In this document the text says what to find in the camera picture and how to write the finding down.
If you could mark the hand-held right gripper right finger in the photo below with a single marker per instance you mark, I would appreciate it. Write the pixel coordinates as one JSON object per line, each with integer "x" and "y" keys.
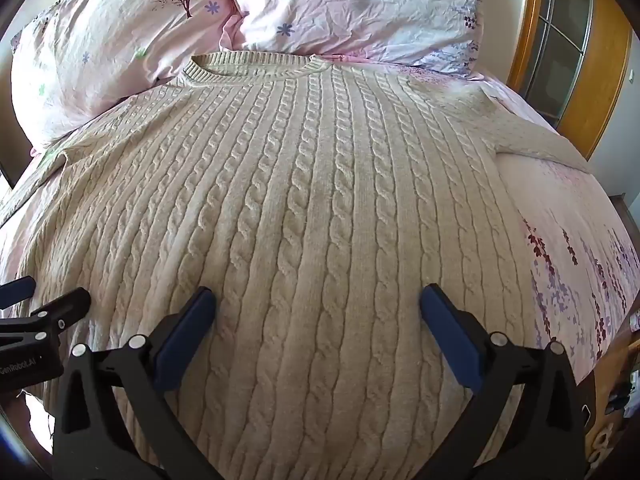
{"x": 450, "y": 340}

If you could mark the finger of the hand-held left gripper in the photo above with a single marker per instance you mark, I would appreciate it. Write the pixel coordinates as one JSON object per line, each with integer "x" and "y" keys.
{"x": 15, "y": 291}
{"x": 60, "y": 312}

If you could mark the pink floral pillow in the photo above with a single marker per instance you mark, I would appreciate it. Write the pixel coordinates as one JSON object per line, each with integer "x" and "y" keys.
{"x": 360, "y": 10}

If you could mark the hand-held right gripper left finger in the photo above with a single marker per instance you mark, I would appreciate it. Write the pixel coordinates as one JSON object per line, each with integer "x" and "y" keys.
{"x": 184, "y": 340}

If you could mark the pink floral bed sheet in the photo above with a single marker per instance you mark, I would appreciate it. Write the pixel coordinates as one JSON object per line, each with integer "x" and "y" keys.
{"x": 575, "y": 260}

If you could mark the wooden bedside table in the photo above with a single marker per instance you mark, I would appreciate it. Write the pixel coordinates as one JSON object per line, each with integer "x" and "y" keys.
{"x": 612, "y": 395}

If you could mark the wooden glass-panel door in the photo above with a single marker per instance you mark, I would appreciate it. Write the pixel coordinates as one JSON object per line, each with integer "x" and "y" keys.
{"x": 565, "y": 50}

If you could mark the pink tree-print pillow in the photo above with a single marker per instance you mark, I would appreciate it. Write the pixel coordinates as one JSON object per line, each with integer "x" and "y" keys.
{"x": 105, "y": 45}

